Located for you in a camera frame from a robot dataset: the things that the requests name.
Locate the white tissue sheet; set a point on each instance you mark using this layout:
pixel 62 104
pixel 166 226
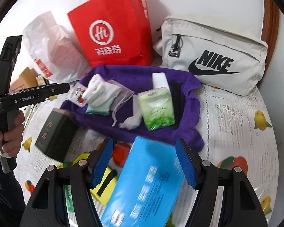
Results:
pixel 135 120

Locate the white and green sock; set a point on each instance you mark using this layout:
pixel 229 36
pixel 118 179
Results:
pixel 99 95

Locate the translucent drawstring pouch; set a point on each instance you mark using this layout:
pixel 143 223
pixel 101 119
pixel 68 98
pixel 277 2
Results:
pixel 124 95

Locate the beige Nike waist bag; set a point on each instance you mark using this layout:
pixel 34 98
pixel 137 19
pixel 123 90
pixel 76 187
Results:
pixel 217 53

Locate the wooden door frame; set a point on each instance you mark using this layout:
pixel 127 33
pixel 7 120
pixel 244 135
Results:
pixel 270 28

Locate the blue tissue pack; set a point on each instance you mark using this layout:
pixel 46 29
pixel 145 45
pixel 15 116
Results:
pixel 147 188

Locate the red paper shopping bag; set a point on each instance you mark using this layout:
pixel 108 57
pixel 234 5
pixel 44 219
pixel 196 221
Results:
pixel 114 32

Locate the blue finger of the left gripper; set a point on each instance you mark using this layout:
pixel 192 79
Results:
pixel 56 89

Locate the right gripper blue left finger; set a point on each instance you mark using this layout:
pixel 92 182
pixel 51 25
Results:
pixel 99 161

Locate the black rectangular box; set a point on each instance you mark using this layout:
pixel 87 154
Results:
pixel 57 134

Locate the small white printed card pack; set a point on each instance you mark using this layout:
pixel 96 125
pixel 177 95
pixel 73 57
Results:
pixel 76 93

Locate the yellow Adidas wristband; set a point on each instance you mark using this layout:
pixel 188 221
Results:
pixel 103 191

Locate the person's left hand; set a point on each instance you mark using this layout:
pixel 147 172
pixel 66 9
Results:
pixel 14 137

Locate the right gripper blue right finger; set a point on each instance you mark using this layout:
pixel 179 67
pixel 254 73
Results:
pixel 186 162

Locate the green snack packet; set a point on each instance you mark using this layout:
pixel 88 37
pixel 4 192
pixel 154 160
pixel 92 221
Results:
pixel 67 189

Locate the white plastic Miniso bag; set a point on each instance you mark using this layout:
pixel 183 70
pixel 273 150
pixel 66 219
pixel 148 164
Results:
pixel 52 50

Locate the purple fleece towel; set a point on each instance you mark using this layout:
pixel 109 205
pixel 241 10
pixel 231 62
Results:
pixel 139 79

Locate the white eraser block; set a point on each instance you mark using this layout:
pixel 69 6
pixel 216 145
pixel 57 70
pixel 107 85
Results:
pixel 159 80

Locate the green pocket tissue pack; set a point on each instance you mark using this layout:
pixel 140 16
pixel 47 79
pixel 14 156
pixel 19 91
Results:
pixel 157 108

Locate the fruit print lace tablecloth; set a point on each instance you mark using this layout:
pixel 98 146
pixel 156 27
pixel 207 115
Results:
pixel 236 169

